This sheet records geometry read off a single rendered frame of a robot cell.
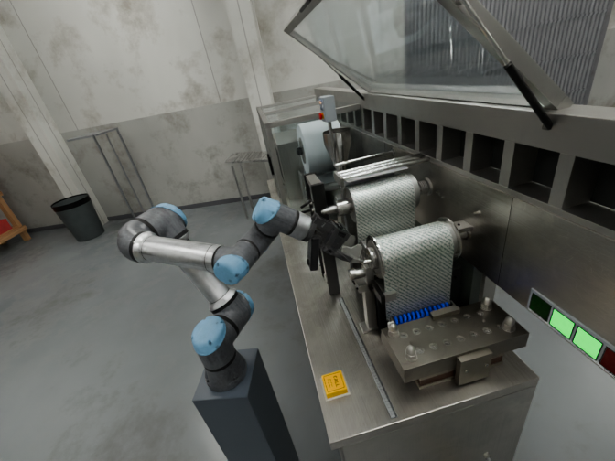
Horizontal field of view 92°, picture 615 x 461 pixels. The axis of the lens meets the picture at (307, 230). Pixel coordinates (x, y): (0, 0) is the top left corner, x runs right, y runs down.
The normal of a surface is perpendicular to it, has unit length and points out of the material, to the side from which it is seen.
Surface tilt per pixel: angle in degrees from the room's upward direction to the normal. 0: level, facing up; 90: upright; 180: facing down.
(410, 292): 90
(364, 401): 0
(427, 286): 90
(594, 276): 90
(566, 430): 0
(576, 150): 90
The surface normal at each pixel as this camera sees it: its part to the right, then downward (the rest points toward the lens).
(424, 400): -0.17, -0.86
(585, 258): -0.97, 0.24
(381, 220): 0.20, 0.47
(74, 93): -0.04, 0.49
